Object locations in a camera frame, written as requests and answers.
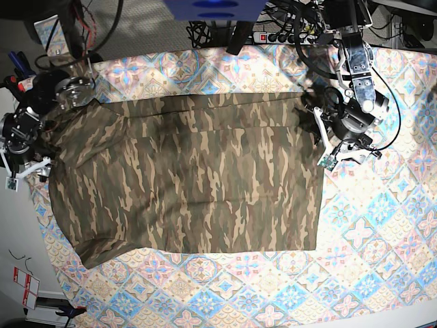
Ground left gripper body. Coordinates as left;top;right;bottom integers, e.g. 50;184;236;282
322;100;382;159

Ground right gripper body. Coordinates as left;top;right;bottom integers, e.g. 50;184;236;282
6;147;51;181

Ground camouflage T-shirt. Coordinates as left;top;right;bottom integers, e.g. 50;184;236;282
43;93;324;269

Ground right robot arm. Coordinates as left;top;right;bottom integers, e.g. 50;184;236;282
1;1;102;190

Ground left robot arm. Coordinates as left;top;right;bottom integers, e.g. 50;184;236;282
293;1;389;169

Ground red black table clamp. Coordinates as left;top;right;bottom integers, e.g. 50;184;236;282
1;75;25;99

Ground blue table clamp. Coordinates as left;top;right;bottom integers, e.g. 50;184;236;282
8;51;36;79

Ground white power strip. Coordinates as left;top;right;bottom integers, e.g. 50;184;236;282
252;31;320;45

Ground red white label tag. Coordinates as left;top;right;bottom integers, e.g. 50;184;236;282
13;266;40;310

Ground patterned tile tablecloth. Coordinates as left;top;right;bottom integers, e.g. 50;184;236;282
27;49;436;327

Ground black blue bottom clamp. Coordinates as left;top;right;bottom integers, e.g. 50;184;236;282
55;305;87;325

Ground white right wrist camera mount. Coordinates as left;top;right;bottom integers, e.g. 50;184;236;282
1;147;52;192

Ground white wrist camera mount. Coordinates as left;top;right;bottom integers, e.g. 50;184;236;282
1;147;52;192
312;105;369;172

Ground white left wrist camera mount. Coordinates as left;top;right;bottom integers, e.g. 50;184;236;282
312;105;369;172

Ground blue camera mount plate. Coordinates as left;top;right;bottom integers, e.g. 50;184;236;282
164;0;267;22

